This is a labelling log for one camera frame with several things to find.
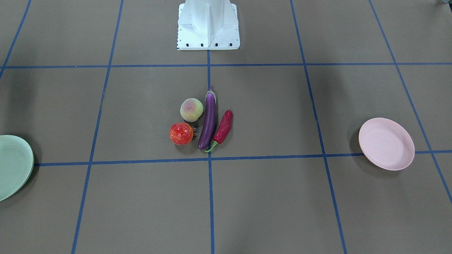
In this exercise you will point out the green and pink peach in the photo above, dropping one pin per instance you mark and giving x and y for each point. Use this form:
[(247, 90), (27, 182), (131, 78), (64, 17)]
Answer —
[(191, 109)]

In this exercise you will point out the light green plate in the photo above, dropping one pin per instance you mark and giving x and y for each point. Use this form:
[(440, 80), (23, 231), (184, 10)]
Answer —
[(16, 164)]

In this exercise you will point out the pink plate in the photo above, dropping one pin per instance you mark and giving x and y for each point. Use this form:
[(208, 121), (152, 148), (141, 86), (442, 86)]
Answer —
[(386, 144)]

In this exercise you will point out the purple eggplant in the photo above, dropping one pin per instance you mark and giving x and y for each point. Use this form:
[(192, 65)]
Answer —
[(210, 120)]

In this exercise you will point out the red chili pepper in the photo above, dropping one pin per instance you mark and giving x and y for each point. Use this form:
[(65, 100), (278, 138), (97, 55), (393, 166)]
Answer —
[(223, 129)]

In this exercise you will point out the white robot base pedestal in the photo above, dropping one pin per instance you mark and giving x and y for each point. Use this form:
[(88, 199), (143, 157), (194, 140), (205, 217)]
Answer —
[(208, 25)]

